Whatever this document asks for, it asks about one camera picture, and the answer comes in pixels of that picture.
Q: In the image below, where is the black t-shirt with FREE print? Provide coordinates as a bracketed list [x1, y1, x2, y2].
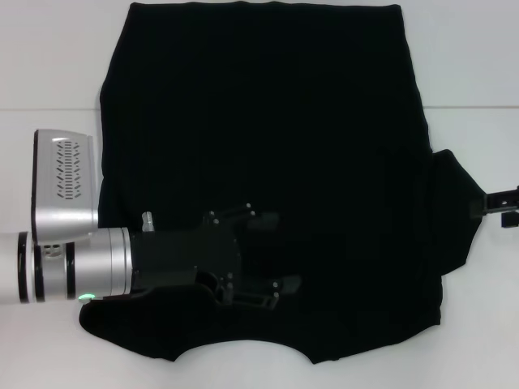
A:
[79, 2, 494, 364]

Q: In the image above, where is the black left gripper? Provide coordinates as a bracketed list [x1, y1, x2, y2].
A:
[130, 202, 303, 312]

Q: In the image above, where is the silver cable connector plug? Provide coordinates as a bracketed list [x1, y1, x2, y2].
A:
[140, 210, 157, 234]

